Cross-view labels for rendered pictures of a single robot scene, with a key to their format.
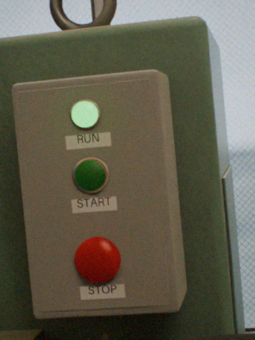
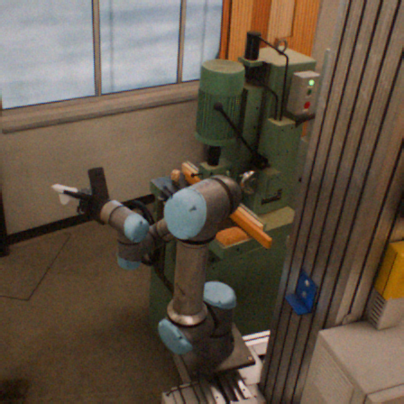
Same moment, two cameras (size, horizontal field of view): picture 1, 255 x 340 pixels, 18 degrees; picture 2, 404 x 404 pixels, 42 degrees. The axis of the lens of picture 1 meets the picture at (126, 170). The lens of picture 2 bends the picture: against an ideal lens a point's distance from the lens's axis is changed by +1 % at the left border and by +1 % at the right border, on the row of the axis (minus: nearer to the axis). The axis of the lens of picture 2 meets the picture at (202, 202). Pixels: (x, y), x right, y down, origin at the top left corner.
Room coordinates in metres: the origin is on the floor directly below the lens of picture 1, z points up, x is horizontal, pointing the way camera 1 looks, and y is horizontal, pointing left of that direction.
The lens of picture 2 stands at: (-0.63, 1.77, 2.11)
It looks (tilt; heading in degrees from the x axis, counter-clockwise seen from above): 32 degrees down; 314
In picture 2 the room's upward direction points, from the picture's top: 6 degrees clockwise
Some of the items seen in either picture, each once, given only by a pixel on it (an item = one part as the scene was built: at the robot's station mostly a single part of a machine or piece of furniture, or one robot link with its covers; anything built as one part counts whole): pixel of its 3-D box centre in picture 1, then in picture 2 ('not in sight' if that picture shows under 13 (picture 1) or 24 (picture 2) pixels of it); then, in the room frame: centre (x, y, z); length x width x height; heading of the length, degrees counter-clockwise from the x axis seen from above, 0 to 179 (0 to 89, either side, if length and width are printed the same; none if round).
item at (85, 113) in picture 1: (84, 114); not in sight; (0.52, 0.02, 1.46); 0.02 x 0.01 x 0.02; 80
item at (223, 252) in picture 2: not in sight; (194, 213); (0.72, 0.42, 0.87); 0.61 x 0.30 x 0.06; 170
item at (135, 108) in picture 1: (102, 193); (303, 93); (0.55, 0.02, 1.40); 0.10 x 0.06 x 0.16; 80
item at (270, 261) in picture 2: not in sight; (218, 281); (0.73, 0.19, 0.36); 0.58 x 0.45 x 0.71; 80
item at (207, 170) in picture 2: not in sight; (215, 172); (0.74, 0.29, 1.03); 0.14 x 0.07 x 0.09; 80
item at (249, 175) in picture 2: not in sight; (252, 180); (0.60, 0.20, 1.02); 0.12 x 0.03 x 0.12; 80
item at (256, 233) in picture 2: not in sight; (224, 206); (0.63, 0.33, 0.92); 0.62 x 0.02 x 0.04; 170
